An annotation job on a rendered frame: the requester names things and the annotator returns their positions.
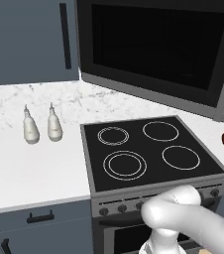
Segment black microwave oven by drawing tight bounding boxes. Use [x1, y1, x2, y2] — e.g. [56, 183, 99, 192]
[74, 0, 224, 124]

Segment black microwave door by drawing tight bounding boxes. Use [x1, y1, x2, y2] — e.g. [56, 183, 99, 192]
[75, 0, 224, 119]

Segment grey oven door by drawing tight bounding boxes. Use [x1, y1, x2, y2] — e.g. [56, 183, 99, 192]
[91, 194, 224, 254]

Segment grey-blue base cupboard door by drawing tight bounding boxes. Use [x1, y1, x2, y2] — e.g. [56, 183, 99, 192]
[0, 218, 95, 254]

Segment grey stove with black hob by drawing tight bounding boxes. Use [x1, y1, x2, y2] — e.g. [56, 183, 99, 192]
[79, 114, 224, 254]

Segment white bottle with spout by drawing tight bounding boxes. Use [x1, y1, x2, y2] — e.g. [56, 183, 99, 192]
[47, 101, 64, 143]
[22, 103, 41, 145]

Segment black stove knob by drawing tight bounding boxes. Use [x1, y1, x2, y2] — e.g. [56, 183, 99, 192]
[98, 206, 110, 217]
[209, 188, 221, 198]
[135, 200, 146, 211]
[117, 203, 129, 214]

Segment grey-blue drawer front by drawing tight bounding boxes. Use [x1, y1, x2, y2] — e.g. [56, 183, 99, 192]
[0, 198, 94, 236]

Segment black wall cupboard handle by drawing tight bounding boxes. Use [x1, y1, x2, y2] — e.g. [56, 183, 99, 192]
[58, 2, 73, 70]

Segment black drawer handle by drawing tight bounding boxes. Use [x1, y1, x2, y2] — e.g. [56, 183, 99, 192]
[26, 209, 56, 225]

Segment grey-blue wall cupboard door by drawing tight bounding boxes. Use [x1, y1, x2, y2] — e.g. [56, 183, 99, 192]
[0, 0, 80, 86]

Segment black base cupboard handle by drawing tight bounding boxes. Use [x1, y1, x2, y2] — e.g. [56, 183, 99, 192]
[0, 237, 13, 254]

